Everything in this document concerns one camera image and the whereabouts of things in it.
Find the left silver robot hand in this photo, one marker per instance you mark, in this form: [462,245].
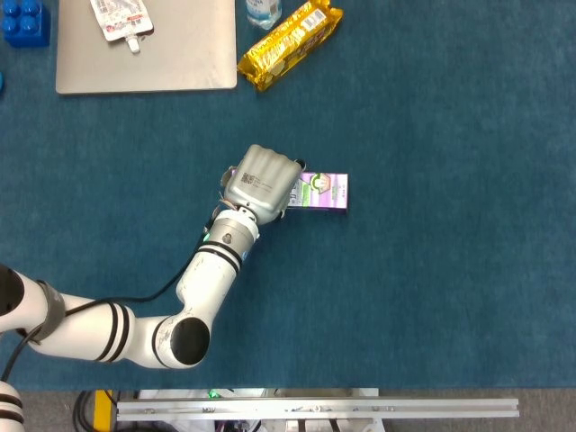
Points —
[263,184]

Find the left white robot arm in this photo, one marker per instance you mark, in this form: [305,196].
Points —
[207,279]

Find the purple and white carton box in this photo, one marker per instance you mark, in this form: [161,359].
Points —
[328,193]

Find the silver closed laptop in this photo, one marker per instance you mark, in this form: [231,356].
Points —
[180,58]

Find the gold biscuit packet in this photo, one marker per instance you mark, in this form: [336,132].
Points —
[288,42]

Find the blue felt table cover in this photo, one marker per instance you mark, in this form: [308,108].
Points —
[405,279]

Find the clear plastic water bottle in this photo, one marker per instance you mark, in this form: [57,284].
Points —
[263,13]

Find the white spout pouch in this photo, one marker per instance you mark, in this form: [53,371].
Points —
[119,20]

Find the blue building block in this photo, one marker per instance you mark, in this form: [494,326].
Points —
[24,24]

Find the aluminium profile rail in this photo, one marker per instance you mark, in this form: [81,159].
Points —
[315,408]

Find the yellow bracket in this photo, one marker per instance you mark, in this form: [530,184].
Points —
[102,407]

